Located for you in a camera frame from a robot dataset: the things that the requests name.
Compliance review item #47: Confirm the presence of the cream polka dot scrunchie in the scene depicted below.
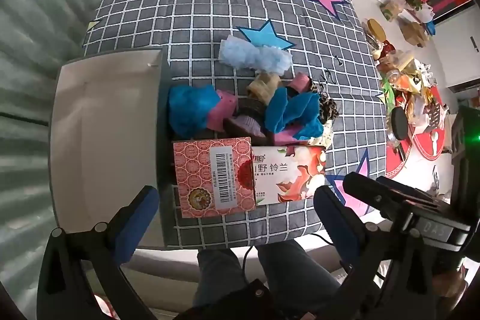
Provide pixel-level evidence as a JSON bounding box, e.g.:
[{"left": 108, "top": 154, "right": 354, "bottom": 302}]
[{"left": 309, "top": 119, "right": 334, "bottom": 148}]

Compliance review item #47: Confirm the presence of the round red placemat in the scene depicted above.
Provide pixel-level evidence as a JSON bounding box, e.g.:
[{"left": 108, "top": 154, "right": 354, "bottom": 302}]
[{"left": 386, "top": 84, "right": 456, "bottom": 180}]

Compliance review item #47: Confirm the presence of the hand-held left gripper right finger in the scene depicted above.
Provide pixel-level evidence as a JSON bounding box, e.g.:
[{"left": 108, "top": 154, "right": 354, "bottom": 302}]
[{"left": 313, "top": 185, "right": 392, "bottom": 320}]

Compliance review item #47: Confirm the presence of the beige sponge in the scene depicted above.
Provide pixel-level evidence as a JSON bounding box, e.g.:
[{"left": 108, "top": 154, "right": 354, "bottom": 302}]
[{"left": 245, "top": 73, "right": 280, "bottom": 104}]

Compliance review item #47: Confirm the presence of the pile of snack packets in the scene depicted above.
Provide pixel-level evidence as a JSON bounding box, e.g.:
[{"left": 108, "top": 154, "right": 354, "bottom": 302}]
[{"left": 375, "top": 43, "right": 451, "bottom": 126}]

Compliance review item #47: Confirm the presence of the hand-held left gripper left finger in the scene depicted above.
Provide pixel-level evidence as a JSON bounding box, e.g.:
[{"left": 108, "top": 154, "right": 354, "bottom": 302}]
[{"left": 36, "top": 185, "right": 160, "bottom": 320}]

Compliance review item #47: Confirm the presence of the floral tissue box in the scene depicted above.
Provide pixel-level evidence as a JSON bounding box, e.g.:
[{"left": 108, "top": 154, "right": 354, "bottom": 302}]
[{"left": 250, "top": 145, "right": 327, "bottom": 205}]

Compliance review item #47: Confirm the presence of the black round pan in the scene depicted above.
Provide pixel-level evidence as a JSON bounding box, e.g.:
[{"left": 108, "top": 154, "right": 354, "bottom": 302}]
[{"left": 388, "top": 106, "right": 411, "bottom": 148}]

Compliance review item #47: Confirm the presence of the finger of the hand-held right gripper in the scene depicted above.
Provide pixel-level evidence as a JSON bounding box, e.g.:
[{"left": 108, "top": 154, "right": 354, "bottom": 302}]
[
  {"left": 377, "top": 175, "right": 451, "bottom": 205},
  {"left": 343, "top": 172, "right": 409, "bottom": 222}
]

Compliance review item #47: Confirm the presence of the light blue mesh bath puff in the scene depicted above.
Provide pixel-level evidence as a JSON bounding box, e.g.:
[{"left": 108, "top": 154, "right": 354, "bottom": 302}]
[{"left": 218, "top": 35, "right": 292, "bottom": 75}]

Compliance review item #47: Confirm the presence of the round bamboo lid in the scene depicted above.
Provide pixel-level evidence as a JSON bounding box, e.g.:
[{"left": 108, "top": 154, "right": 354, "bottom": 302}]
[{"left": 365, "top": 18, "right": 388, "bottom": 43}]

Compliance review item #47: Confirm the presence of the blue nonwoven cloth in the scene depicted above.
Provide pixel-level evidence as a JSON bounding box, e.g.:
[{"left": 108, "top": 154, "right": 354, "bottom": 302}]
[
  {"left": 264, "top": 88, "right": 324, "bottom": 141},
  {"left": 167, "top": 85, "right": 221, "bottom": 137}
]

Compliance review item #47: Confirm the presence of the grey storage box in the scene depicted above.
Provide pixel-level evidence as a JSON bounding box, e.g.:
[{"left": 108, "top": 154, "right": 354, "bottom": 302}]
[{"left": 50, "top": 47, "right": 177, "bottom": 249}]

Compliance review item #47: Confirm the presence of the cardboard box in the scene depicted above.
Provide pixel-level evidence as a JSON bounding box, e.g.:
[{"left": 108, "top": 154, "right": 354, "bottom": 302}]
[{"left": 399, "top": 20, "right": 430, "bottom": 47}]

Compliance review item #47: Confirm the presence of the red patterned box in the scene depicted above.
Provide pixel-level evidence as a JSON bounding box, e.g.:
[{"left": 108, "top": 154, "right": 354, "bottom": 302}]
[{"left": 172, "top": 137, "right": 257, "bottom": 219}]

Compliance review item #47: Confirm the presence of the black cable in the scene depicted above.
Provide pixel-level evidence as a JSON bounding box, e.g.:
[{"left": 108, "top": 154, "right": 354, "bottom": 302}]
[{"left": 242, "top": 245, "right": 256, "bottom": 268}]

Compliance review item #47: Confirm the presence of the leopard print scrunchie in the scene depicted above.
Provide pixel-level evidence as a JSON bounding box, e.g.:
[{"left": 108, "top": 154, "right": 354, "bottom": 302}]
[{"left": 309, "top": 82, "right": 340, "bottom": 124}]

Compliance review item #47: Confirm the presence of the pink sponge with holes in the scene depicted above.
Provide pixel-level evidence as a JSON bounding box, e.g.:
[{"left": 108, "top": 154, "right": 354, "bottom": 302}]
[{"left": 207, "top": 91, "right": 239, "bottom": 130}]

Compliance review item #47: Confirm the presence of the brown purple knitted sock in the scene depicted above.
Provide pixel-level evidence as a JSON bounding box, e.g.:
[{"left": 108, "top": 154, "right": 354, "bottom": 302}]
[{"left": 225, "top": 99, "right": 269, "bottom": 139}]

